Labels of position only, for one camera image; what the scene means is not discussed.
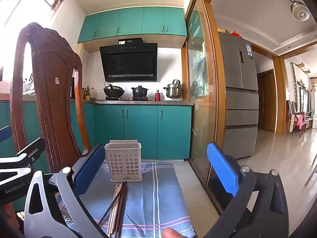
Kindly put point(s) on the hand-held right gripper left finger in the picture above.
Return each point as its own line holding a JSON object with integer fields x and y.
{"x": 90, "y": 164}

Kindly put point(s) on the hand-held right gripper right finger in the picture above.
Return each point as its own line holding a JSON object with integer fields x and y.
{"x": 220, "y": 166}

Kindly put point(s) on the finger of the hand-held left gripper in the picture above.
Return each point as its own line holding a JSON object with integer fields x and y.
{"x": 33, "y": 147}
{"x": 5, "y": 134}

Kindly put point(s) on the white plastic utensil basket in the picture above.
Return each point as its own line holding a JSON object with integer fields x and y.
{"x": 123, "y": 161}

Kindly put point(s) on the person's right hand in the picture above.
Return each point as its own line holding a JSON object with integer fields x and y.
{"x": 173, "y": 233}

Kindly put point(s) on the white dish rack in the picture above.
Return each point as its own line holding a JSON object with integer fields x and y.
{"x": 28, "y": 84}

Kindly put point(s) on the carved wooden chair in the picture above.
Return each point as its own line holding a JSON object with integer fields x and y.
{"x": 53, "y": 91}

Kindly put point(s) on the blue plaid cloth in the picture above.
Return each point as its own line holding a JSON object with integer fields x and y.
{"x": 151, "y": 198}

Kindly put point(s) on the grey refrigerator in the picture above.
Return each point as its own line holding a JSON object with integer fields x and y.
{"x": 239, "y": 99}

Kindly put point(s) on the black kitchen appliance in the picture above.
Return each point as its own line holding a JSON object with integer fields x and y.
{"x": 72, "y": 88}

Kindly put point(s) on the gas stove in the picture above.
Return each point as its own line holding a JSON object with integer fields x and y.
{"x": 123, "y": 99}

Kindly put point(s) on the glass sliding door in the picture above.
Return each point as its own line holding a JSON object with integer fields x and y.
{"x": 201, "y": 91}

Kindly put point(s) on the black wok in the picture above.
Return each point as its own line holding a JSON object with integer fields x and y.
{"x": 114, "y": 91}

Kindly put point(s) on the brown wooden door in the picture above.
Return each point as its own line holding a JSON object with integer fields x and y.
{"x": 267, "y": 101}

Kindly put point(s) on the wooden dining chair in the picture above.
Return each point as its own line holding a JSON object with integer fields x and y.
{"x": 293, "y": 119}

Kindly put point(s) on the black cooking pot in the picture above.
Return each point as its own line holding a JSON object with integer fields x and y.
{"x": 140, "y": 91}

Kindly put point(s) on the stainless steel pot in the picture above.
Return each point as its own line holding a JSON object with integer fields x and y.
{"x": 174, "y": 90}

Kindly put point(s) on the pink cloth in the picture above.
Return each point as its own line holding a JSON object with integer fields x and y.
{"x": 300, "y": 121}

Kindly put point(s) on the red bottle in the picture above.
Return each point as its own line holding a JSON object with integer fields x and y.
{"x": 157, "y": 96}

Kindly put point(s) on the black range hood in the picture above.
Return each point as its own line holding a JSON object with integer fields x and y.
{"x": 128, "y": 62}

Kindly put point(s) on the hanging green vine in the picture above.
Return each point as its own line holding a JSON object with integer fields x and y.
{"x": 295, "y": 81}

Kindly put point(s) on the window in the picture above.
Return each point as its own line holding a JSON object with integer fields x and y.
{"x": 14, "y": 12}

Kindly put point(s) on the red bag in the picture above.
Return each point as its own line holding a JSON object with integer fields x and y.
{"x": 235, "y": 33}

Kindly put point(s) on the ceiling lamp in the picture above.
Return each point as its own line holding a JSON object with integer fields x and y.
{"x": 300, "y": 10}

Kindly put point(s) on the teal wall cabinets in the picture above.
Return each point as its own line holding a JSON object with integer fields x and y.
{"x": 131, "y": 22}

